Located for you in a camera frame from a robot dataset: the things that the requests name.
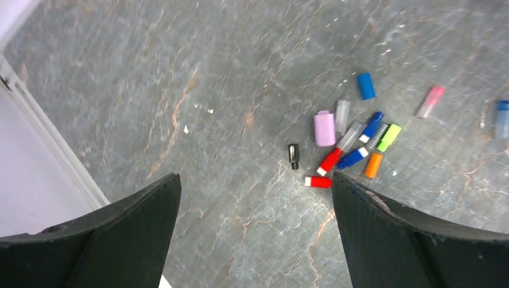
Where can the purple highlighter cap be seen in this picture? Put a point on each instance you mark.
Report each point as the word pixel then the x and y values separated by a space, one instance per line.
pixel 324 127

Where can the checkered pen cap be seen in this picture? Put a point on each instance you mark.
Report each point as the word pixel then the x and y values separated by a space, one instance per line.
pixel 375 139

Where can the clear purple pen cap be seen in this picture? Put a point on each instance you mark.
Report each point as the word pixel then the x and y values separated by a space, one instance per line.
pixel 341 116

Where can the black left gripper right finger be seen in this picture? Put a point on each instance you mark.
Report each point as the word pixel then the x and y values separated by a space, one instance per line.
pixel 389 244

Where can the thick blue marker cap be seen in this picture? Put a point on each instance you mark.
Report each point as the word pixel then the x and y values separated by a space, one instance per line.
pixel 365 86

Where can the green marker cap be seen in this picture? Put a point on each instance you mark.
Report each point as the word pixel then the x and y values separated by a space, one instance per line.
pixel 389 137

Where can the black marker cap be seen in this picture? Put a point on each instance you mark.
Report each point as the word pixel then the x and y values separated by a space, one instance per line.
pixel 294 157

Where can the orange marker cap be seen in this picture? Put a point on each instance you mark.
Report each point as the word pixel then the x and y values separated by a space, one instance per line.
pixel 373 164

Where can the pink gel pen cap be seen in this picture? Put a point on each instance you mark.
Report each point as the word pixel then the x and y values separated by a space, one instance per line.
pixel 432 98

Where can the clear blue pen cap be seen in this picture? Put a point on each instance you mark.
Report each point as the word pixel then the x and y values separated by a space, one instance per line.
pixel 501 120

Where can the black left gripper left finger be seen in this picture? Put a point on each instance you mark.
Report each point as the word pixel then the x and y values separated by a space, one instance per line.
pixel 124 244

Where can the red marker cap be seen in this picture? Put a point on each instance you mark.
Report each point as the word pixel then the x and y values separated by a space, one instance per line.
pixel 329 161
pixel 317 182

